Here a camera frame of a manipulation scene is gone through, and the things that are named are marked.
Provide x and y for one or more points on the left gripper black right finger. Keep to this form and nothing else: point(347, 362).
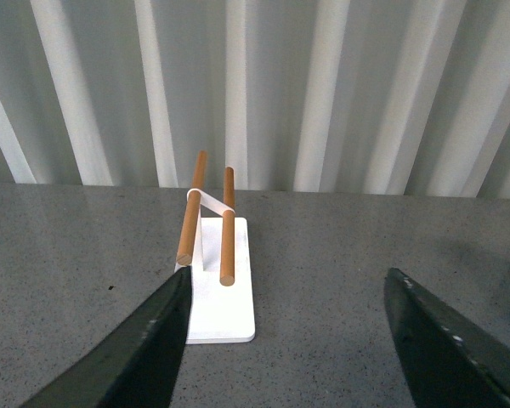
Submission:
point(447, 360)

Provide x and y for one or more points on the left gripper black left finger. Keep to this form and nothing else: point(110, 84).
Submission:
point(136, 365)

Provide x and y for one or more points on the white towel rack with wooden rods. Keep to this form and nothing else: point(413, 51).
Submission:
point(214, 244)

